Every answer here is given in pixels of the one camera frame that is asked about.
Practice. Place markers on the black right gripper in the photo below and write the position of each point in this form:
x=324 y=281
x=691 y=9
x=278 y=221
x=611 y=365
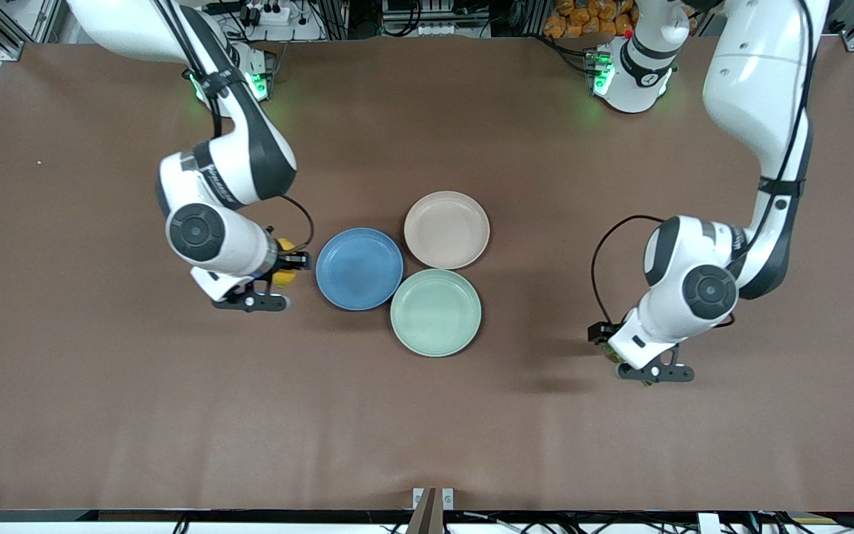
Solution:
x=295 y=261

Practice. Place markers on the blue plate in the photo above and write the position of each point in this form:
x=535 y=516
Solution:
x=359 y=268

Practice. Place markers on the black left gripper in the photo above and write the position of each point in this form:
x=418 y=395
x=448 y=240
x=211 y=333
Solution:
x=603 y=333

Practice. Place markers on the white power strip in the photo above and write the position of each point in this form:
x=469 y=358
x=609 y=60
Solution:
x=267 y=15

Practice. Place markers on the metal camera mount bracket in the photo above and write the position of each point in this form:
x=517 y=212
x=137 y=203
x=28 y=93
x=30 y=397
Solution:
x=433 y=512

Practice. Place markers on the orange snack bags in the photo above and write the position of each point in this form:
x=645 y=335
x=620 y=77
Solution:
x=590 y=18

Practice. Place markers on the beige plate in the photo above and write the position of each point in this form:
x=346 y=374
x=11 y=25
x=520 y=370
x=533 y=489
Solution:
x=447 y=230

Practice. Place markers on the pale green plate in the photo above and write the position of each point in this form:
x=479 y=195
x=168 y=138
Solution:
x=436 y=313

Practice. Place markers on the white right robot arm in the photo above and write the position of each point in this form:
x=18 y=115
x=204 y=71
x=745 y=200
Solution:
x=227 y=245

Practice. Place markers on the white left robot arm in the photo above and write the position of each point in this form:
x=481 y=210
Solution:
x=760 y=89

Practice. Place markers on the yellow lemon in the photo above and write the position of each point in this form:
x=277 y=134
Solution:
x=286 y=279

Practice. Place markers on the green lettuce leaf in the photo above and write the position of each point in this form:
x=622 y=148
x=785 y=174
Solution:
x=611 y=354

